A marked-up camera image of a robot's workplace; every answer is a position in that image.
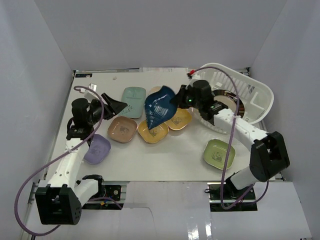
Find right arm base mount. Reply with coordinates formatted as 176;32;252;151
204;182;258;213

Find black label sticker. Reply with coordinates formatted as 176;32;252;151
74;73;93;78

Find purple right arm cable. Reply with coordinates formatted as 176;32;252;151
186;67;270;210

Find yellow square dish right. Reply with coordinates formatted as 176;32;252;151
165;108;192;131

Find papers at table back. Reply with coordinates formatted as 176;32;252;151
139;67;192;73

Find yellow square dish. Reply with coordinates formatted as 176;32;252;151
137;120;169;144
165;108;192;131

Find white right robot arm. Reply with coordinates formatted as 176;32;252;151
170;80;290;200

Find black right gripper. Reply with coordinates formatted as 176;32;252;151
171;84;203;110

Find yellow square dish left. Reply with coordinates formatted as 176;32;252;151
137;120;169;144

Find cream square panda dish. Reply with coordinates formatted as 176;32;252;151
148;86;162;96

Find teal rectangular divided plate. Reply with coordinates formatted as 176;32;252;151
118;86;146;119

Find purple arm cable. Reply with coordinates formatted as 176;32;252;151
186;67;270;210
13;85;124;237

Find dark blue leaf plate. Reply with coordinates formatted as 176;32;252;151
144;85;178;130

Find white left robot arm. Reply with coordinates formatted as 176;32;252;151
35;93;127;225

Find purple square panda dish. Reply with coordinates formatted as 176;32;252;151
84;134;111;165

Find green square panda dish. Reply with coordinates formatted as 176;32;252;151
202;139;228;170

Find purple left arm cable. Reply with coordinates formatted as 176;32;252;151
13;85;124;237

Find white plastic dish bin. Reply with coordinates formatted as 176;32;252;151
192;63;274;127

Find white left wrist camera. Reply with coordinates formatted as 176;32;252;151
84;83;97;102

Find brown square panda dish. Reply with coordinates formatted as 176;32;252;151
107;116;138;144

